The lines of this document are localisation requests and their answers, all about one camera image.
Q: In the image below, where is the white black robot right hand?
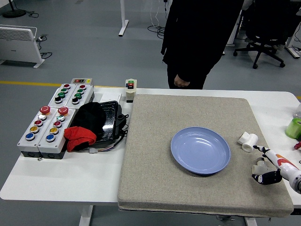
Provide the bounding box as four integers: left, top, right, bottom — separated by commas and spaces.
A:
251, 145, 301, 186

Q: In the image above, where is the white tee pipe fitting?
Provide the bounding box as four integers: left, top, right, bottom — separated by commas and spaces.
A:
237, 131, 259, 153

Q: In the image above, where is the blue round plate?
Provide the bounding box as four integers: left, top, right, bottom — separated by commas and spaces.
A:
170, 126, 231, 176

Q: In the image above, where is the green tape roll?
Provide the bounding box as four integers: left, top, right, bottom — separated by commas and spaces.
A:
285, 117, 301, 140

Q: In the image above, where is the white desk foot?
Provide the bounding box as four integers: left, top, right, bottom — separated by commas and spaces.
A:
285, 30, 301, 60

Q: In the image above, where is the grey-brown mat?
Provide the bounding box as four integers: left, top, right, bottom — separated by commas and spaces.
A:
117, 94, 295, 218

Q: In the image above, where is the person's right hand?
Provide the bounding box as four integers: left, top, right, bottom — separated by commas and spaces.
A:
174, 74, 191, 88

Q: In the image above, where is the black office chair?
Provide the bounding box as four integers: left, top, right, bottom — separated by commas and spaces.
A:
232, 0, 301, 70

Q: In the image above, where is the person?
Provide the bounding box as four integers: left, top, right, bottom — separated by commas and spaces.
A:
160, 0, 246, 90

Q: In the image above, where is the white flat card box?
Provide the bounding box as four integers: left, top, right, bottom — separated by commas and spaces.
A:
97, 92, 123, 104

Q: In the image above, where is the black cloth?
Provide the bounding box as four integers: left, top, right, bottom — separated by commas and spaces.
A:
70, 102, 107, 140

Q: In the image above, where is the red cloth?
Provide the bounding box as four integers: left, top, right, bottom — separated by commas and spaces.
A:
63, 126, 98, 153

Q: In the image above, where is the white background desk leg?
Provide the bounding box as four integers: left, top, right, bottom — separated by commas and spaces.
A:
118, 0, 130, 37

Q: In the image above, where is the grey four-button control box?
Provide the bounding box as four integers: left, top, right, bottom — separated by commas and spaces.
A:
64, 84, 95, 110
48, 83, 78, 109

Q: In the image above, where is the small grey box yellow label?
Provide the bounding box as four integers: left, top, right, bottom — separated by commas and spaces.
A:
71, 78, 94, 86

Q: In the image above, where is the grey five-button emergency-stop box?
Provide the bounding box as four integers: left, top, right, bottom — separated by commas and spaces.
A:
16, 105, 58, 158
37, 106, 77, 160

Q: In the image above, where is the white panel heater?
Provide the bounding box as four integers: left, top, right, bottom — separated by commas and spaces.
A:
0, 24, 46, 69

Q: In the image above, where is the black round stand base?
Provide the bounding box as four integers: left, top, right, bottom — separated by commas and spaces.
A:
2, 0, 27, 18

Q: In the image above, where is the beige green-red switch box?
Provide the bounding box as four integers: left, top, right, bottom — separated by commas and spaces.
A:
124, 78, 138, 104

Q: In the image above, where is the pedal cable bundle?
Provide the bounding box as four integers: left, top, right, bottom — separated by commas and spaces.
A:
88, 130, 129, 154

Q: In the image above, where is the black floor cable tangle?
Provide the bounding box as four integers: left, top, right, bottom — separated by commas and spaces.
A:
147, 0, 168, 40

